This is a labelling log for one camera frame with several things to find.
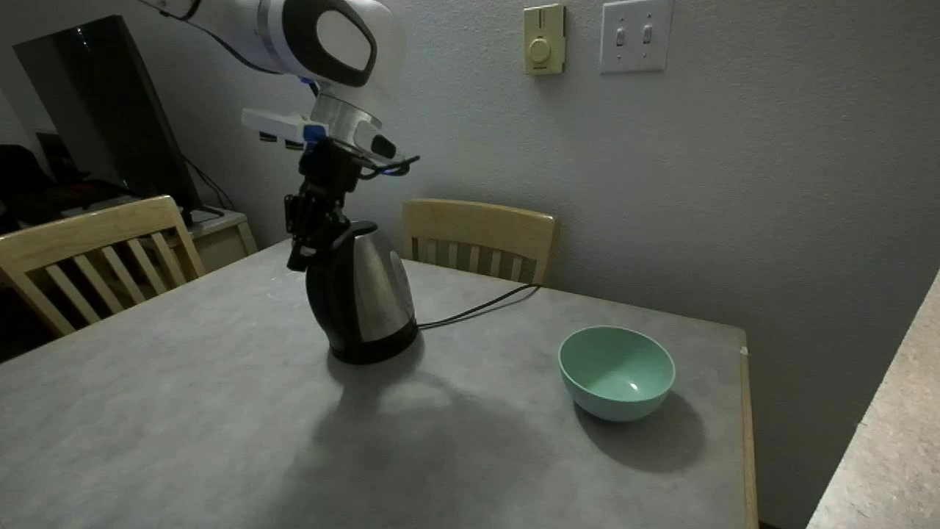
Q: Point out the small beige side table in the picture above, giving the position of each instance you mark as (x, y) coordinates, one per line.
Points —
(225, 235)

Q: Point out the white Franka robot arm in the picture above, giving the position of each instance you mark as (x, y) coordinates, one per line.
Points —
(314, 38)

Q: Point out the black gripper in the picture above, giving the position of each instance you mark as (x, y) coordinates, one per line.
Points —
(331, 168)

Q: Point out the stainless steel electric kettle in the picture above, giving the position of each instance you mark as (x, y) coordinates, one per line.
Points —
(377, 293)

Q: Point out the light wooden slat-back chair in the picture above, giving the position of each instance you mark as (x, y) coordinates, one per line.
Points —
(90, 238)
(481, 230)

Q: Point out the grey speckled countertop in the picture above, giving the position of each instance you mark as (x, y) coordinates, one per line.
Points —
(892, 430)

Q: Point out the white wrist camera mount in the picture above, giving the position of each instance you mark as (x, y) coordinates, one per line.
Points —
(275, 124)

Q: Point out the beige wall dial control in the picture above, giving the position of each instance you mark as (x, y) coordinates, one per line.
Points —
(546, 41)

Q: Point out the teal ceramic bowl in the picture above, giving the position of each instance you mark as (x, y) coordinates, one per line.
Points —
(619, 376)

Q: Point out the white double light switch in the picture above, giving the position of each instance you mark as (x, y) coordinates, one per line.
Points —
(635, 36)

